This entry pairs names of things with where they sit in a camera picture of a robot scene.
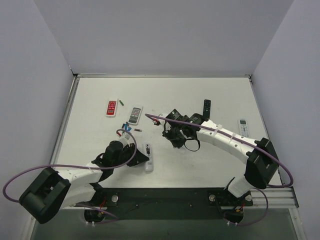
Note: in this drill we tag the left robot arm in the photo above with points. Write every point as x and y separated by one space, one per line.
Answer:
53 190

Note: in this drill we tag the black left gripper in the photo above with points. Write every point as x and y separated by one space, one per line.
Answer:
132 154

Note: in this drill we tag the red and white remote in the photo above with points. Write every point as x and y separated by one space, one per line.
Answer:
111 109

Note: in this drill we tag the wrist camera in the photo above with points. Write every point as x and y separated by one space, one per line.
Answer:
159 121
124 137

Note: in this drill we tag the black slim remote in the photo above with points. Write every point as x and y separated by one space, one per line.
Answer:
206 108

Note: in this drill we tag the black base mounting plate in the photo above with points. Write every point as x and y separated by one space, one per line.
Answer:
200 203

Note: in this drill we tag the grey and white remote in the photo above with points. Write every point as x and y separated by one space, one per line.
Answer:
135 115

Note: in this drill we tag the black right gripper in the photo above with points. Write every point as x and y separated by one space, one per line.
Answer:
172 132

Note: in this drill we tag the white air conditioner remote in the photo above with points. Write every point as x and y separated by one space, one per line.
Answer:
243 128

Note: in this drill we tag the blue battery slanted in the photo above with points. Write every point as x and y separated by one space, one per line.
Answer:
127 127

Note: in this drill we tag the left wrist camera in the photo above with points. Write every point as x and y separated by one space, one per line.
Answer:
124 137

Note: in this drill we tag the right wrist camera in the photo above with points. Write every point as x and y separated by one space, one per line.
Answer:
159 121

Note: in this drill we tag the aluminium table edge rail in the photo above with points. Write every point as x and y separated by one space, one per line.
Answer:
65 119

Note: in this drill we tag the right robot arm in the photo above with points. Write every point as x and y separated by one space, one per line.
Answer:
255 154

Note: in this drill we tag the white remote back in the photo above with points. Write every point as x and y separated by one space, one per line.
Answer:
149 164

